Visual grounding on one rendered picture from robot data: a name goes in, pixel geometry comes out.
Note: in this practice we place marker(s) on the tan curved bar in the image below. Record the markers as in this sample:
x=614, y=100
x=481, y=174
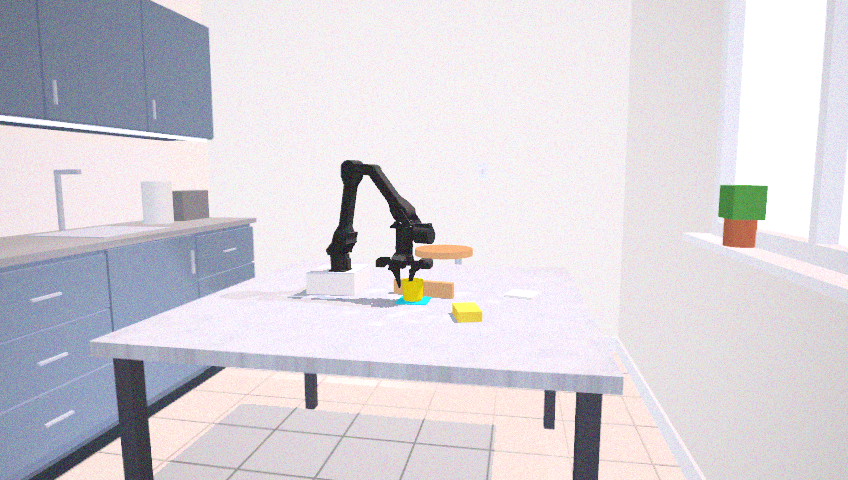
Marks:
x=431, y=288

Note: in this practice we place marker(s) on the yellow block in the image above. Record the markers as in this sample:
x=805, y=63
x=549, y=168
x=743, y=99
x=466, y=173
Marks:
x=467, y=312

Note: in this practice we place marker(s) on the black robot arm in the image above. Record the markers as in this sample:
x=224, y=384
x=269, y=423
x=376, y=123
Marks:
x=344, y=237

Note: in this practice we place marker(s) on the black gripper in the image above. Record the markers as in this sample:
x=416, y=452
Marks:
x=423, y=263

